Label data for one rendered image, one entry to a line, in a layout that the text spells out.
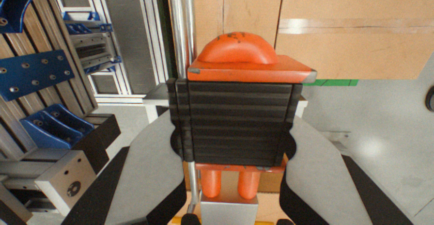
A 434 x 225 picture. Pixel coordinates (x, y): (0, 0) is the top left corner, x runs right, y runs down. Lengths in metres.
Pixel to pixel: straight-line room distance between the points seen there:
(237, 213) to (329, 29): 0.68
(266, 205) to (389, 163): 2.04
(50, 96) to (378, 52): 1.12
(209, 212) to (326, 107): 1.49
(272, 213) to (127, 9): 1.13
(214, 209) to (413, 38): 0.90
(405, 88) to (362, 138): 0.52
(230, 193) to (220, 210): 0.02
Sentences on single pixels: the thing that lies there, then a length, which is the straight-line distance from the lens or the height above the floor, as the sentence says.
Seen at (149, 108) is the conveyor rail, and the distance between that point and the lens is 0.76.
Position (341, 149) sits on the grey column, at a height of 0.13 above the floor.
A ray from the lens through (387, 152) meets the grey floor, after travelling 2.30.
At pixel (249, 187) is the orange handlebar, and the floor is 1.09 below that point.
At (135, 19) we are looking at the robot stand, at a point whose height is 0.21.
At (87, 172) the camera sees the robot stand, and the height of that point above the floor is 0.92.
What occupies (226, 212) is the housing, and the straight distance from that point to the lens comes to 0.20.
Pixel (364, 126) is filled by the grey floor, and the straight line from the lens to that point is 1.93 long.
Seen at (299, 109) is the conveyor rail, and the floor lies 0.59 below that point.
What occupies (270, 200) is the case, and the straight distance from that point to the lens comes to 0.48.
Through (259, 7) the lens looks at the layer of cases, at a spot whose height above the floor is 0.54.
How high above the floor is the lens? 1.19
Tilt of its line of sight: 63 degrees down
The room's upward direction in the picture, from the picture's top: 175 degrees counter-clockwise
